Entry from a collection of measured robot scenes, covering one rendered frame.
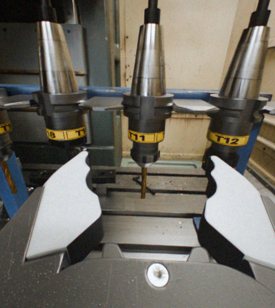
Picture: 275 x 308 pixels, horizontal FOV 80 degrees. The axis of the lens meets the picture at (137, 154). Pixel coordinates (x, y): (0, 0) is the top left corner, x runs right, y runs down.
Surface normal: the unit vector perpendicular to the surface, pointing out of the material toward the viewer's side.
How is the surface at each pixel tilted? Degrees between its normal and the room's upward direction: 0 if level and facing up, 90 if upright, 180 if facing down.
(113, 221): 0
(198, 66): 90
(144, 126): 90
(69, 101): 90
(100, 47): 90
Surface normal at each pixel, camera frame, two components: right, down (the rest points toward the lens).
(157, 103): 0.30, 0.43
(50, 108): -0.24, 0.43
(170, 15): -0.03, 0.44
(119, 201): 0.02, -0.90
